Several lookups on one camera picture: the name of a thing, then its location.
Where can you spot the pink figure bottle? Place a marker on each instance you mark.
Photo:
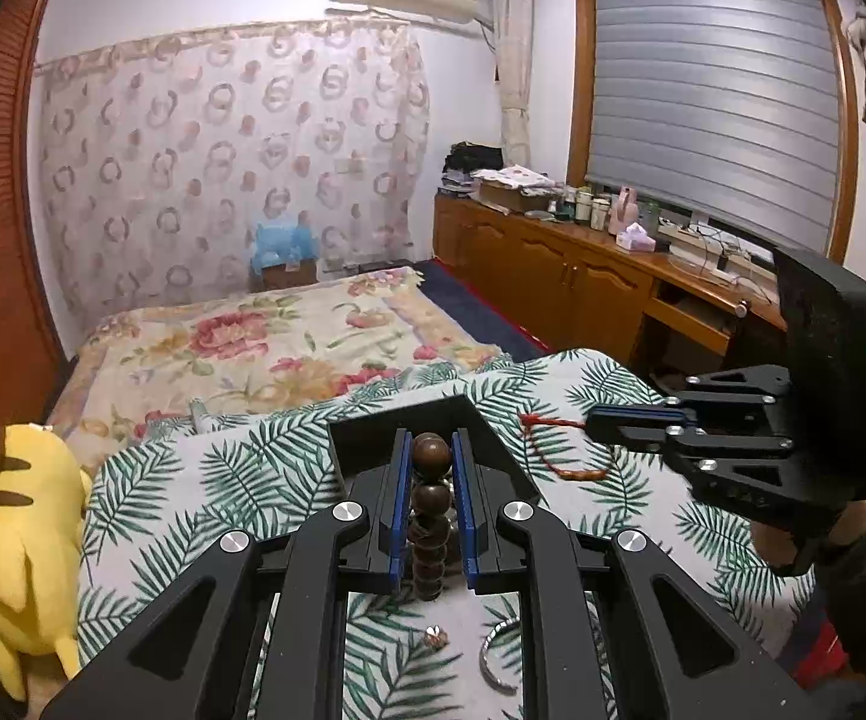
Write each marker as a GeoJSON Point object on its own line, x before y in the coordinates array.
{"type": "Point", "coordinates": [622, 210]}

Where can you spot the row of cosmetic bottles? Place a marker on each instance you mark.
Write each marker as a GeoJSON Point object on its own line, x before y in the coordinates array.
{"type": "Point", "coordinates": [590, 206]}

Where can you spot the blue plush toy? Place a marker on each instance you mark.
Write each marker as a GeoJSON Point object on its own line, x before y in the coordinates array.
{"type": "Point", "coordinates": [283, 240]}

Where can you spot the beige tied curtain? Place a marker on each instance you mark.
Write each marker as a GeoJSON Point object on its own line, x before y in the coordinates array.
{"type": "Point", "coordinates": [512, 52]}

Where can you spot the silver open bangle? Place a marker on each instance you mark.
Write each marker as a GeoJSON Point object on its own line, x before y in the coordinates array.
{"type": "Point", "coordinates": [484, 656]}

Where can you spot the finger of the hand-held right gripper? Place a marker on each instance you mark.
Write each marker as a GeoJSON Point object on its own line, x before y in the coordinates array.
{"type": "Point", "coordinates": [628, 431]}
{"type": "Point", "coordinates": [643, 411]}

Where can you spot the small cardboard box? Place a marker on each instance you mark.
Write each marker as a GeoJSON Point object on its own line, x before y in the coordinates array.
{"type": "Point", "coordinates": [290, 276]}

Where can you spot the leaf print tablecloth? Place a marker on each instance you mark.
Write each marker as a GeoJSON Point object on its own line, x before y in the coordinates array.
{"type": "Point", "coordinates": [200, 480]}

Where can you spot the wooden sideboard cabinet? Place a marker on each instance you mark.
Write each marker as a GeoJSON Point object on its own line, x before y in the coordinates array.
{"type": "Point", "coordinates": [538, 255]}

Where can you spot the red object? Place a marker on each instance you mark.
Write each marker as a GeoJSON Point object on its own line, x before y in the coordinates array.
{"type": "Point", "coordinates": [819, 652]}

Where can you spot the stack of dark clothes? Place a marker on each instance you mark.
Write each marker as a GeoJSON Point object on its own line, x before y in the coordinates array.
{"type": "Point", "coordinates": [470, 157]}

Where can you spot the person's right hand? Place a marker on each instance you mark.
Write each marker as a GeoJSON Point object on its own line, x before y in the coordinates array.
{"type": "Point", "coordinates": [770, 547]}

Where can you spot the black jewelry box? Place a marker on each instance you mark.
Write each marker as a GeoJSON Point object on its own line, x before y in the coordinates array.
{"type": "Point", "coordinates": [497, 450]}

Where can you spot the yellow plush toy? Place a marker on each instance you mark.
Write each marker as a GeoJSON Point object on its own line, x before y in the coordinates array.
{"type": "Point", "coordinates": [21, 540]}

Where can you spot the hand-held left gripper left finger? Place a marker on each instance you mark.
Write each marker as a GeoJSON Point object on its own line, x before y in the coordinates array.
{"type": "Point", "coordinates": [401, 510]}

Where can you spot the small earring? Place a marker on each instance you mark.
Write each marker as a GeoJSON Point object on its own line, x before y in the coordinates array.
{"type": "Point", "coordinates": [434, 637]}

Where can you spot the white power strip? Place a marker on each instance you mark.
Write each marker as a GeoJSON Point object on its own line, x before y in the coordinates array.
{"type": "Point", "coordinates": [684, 236]}

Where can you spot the pink tissue box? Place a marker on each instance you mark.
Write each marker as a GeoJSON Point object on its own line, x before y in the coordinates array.
{"type": "Point", "coordinates": [635, 238]}

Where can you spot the wooden window frame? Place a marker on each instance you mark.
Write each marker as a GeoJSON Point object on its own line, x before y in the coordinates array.
{"type": "Point", "coordinates": [583, 90]}

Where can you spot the grey window blind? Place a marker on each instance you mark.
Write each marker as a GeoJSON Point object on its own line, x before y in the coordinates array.
{"type": "Point", "coordinates": [703, 90]}

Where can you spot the cardboard box with patterned cloth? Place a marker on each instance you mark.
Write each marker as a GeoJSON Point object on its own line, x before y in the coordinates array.
{"type": "Point", "coordinates": [515, 180]}

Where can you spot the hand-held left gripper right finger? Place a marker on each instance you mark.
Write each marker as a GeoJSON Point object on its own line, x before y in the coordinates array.
{"type": "Point", "coordinates": [465, 510]}

